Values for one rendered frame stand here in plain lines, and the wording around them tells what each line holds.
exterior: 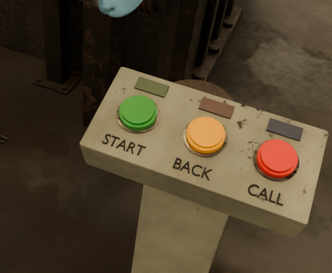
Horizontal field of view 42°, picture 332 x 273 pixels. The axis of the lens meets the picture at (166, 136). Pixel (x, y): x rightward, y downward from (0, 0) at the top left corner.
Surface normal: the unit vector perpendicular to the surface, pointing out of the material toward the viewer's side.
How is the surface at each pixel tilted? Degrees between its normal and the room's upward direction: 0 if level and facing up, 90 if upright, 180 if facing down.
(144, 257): 90
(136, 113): 20
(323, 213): 0
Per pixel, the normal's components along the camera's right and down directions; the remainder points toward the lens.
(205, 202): -0.36, 0.82
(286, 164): 0.00, -0.48
